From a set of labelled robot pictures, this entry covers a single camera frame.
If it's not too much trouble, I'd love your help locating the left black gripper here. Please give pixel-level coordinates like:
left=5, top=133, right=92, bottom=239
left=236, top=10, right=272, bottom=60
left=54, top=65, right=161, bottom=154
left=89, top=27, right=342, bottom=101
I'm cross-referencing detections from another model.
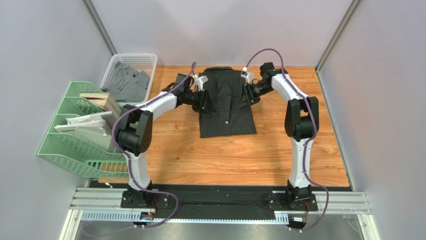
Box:
left=183, top=88, right=217, bottom=114

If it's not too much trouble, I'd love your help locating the dark pinstriped long sleeve shirt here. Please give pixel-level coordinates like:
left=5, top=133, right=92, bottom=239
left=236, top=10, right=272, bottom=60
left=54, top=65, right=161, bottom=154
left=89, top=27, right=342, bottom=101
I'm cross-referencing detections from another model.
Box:
left=199, top=66, right=257, bottom=138

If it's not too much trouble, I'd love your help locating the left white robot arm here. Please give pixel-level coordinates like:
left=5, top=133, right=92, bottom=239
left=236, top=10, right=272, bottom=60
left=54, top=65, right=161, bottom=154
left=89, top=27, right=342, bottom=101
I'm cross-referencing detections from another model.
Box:
left=113, top=74, right=217, bottom=209

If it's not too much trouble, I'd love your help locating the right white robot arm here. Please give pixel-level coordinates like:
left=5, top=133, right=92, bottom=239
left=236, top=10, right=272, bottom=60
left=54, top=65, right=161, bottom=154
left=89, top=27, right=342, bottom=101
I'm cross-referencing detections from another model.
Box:
left=238, top=62, right=319, bottom=210

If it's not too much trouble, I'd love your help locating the white plastic basket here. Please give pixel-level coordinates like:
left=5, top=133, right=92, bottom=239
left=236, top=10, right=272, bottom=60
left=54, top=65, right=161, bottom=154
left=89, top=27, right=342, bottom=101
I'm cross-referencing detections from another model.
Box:
left=99, top=53, right=158, bottom=106

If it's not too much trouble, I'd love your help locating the grey shirt in basket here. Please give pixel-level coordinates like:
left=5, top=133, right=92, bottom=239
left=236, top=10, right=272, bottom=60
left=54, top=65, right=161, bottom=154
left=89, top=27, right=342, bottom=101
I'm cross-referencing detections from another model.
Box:
left=101, top=62, right=150, bottom=103

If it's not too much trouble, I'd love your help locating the wooden block in rack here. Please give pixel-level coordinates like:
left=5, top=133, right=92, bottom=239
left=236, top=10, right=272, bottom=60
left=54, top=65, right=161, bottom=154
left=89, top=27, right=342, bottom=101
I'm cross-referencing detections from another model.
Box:
left=79, top=92, right=121, bottom=118

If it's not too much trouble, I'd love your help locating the green file organizer rack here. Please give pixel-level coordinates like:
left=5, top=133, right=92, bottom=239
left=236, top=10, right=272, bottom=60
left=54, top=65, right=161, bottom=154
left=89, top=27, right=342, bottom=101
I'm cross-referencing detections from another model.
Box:
left=37, top=81, right=129, bottom=179

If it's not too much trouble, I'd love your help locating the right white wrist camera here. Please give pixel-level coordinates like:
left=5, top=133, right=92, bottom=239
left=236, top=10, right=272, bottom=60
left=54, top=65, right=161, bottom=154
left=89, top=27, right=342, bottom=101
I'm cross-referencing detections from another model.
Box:
left=240, top=66, right=255, bottom=85

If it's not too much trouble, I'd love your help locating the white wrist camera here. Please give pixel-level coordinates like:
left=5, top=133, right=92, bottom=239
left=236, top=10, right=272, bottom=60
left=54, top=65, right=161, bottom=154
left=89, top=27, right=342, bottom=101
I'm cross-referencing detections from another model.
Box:
left=192, top=74, right=209, bottom=92
left=240, top=66, right=255, bottom=85

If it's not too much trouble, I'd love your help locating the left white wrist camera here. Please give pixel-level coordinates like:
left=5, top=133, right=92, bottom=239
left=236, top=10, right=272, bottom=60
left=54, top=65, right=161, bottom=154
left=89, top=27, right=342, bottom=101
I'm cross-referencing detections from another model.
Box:
left=192, top=74, right=209, bottom=92

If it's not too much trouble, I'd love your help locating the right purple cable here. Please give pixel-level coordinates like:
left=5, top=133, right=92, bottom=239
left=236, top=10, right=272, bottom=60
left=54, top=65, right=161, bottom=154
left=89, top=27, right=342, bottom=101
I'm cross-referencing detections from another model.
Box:
left=244, top=48, right=330, bottom=233

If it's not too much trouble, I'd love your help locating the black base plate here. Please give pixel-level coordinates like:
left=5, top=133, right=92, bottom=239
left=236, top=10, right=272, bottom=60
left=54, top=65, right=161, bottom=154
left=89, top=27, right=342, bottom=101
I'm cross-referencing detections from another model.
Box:
left=89, top=178, right=319, bottom=221

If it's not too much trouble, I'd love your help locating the aluminium rail frame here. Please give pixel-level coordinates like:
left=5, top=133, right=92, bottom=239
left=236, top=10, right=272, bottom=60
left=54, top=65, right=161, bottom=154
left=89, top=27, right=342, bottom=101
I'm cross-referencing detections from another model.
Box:
left=61, top=187, right=380, bottom=240

